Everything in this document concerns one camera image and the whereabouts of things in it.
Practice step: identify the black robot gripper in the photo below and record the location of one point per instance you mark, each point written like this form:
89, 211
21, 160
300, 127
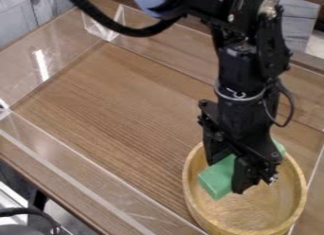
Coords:
236, 126

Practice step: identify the green rectangular block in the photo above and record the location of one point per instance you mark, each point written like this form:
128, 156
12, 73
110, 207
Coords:
214, 178

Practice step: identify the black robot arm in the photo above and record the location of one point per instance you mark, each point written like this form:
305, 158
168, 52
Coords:
253, 57

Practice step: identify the brown wooden bowl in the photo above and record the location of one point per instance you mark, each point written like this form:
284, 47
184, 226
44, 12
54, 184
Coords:
265, 210

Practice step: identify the clear acrylic tray wall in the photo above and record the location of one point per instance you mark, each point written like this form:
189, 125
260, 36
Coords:
92, 193

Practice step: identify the clear acrylic corner bracket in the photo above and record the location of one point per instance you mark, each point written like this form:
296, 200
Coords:
97, 30

